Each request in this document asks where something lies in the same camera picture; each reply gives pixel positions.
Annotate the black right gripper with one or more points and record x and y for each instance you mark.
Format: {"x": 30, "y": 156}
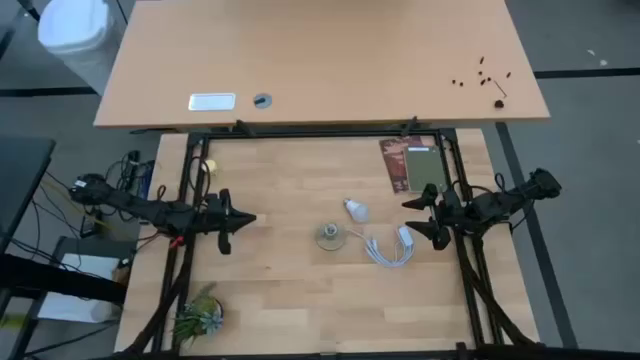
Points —
{"x": 445, "y": 221}

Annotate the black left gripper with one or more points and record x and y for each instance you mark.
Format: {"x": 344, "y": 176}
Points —
{"x": 224, "y": 242}

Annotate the white light bulb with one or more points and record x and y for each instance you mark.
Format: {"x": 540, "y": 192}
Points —
{"x": 357, "y": 211}

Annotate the brass lamp socket base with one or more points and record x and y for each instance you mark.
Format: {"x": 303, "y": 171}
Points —
{"x": 330, "y": 237}

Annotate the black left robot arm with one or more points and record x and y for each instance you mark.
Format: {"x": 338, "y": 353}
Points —
{"x": 150, "y": 210}

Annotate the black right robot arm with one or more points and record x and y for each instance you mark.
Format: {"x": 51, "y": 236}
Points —
{"x": 500, "y": 202}

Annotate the potted succulent plant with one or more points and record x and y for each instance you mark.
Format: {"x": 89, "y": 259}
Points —
{"x": 202, "y": 315}

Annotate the black power strip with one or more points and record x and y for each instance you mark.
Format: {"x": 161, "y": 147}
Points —
{"x": 132, "y": 167}

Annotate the silver rectangular desk plate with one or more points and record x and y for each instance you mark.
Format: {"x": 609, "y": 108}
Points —
{"x": 212, "y": 102}

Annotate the dark round knob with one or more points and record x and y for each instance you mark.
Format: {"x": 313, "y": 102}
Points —
{"x": 498, "y": 104}

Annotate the black allen key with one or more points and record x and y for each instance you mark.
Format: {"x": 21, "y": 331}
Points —
{"x": 500, "y": 89}

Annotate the black power brick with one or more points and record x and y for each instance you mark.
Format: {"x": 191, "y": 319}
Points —
{"x": 89, "y": 227}

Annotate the grey floor cabinet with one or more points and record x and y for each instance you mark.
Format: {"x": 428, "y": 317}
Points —
{"x": 80, "y": 265}

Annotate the light brown wooden desk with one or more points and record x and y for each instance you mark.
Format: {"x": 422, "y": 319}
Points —
{"x": 325, "y": 60}

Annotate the black metal beam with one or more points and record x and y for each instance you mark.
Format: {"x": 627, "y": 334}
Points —
{"x": 60, "y": 280}

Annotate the black side desk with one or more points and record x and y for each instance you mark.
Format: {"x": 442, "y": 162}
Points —
{"x": 20, "y": 170}

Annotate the white trash bin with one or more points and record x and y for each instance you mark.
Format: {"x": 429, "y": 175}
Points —
{"x": 75, "y": 30}

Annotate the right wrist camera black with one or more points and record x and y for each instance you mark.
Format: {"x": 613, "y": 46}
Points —
{"x": 452, "y": 205}

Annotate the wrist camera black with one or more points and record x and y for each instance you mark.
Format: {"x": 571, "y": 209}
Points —
{"x": 212, "y": 215}
{"x": 452, "y": 205}

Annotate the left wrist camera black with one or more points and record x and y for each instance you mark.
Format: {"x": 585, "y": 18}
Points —
{"x": 212, "y": 215}

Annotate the black frame clamp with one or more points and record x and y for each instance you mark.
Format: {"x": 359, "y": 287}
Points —
{"x": 410, "y": 125}
{"x": 245, "y": 128}

